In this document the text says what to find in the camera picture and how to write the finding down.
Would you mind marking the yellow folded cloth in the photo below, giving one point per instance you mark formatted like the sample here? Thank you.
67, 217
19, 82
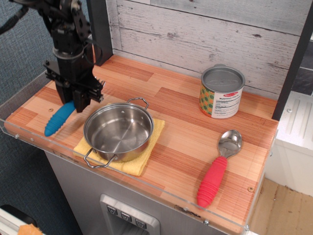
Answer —
134, 167

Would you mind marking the stainless steel pot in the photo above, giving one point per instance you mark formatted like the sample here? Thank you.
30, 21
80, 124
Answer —
118, 132

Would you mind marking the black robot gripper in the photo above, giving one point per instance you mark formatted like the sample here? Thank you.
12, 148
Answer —
71, 68

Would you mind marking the clear acrylic guard rail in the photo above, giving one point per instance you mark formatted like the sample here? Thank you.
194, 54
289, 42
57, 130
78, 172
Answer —
183, 152

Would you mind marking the white side cabinet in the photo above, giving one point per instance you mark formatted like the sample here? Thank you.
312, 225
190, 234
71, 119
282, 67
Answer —
290, 162

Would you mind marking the red handled spoon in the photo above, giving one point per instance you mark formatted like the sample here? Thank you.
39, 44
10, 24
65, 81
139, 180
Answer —
229, 145

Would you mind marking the blue handled fork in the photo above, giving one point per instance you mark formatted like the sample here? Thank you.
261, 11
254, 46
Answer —
58, 117

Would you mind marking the grey toy kitchen cabinet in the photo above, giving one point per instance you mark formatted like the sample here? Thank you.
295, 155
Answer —
83, 187

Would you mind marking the orange object at corner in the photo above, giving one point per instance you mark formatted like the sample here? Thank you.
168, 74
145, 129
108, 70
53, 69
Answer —
29, 229

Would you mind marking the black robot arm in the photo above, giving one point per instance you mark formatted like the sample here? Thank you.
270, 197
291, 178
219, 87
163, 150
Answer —
73, 48

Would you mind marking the silver dispenser button panel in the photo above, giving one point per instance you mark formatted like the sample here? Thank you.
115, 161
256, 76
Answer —
122, 219

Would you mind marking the toy food can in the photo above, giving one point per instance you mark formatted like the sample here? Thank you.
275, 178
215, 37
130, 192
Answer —
221, 91

